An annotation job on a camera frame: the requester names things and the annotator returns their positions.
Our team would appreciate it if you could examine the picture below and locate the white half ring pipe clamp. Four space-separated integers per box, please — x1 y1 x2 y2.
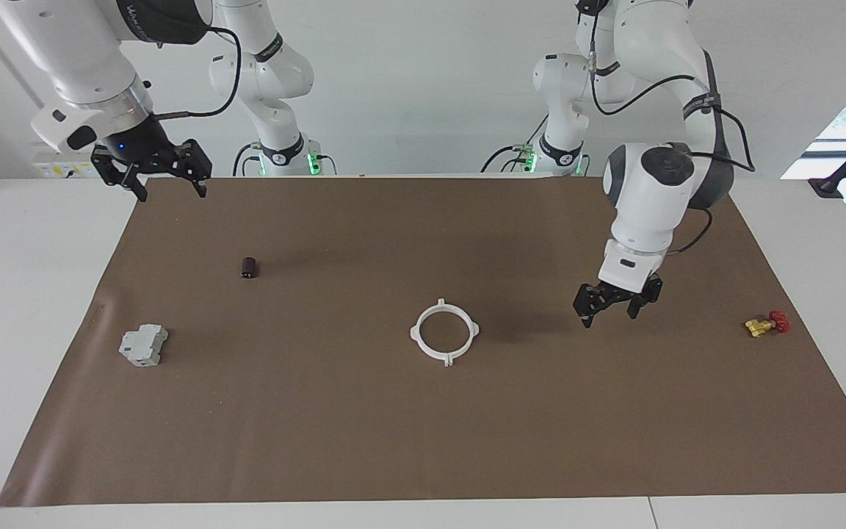
438 298 480 366
410 298 452 367

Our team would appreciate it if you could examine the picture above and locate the grey circuit breaker block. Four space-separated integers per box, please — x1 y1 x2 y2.
118 324 170 367

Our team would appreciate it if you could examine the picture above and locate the brown paper table mat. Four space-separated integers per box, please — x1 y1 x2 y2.
0 174 846 508

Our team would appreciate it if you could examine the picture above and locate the black right base cable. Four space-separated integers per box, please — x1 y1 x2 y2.
232 143 262 177

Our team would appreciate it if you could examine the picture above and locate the black base cable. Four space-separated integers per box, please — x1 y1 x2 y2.
480 110 550 174
232 143 262 177

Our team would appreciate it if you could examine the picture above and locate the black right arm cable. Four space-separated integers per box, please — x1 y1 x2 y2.
150 24 242 120

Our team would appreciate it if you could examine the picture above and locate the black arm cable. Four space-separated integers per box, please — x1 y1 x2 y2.
588 7 756 255
150 24 242 120

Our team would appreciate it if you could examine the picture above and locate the white wall socket box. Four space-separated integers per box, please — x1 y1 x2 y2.
32 143 112 179

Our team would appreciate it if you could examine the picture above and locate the brass valve with red handle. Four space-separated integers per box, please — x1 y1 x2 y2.
745 310 790 339

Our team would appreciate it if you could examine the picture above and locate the black left base cable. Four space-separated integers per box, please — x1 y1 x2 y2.
480 110 550 174

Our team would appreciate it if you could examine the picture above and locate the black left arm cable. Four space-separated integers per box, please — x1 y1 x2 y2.
588 7 756 255

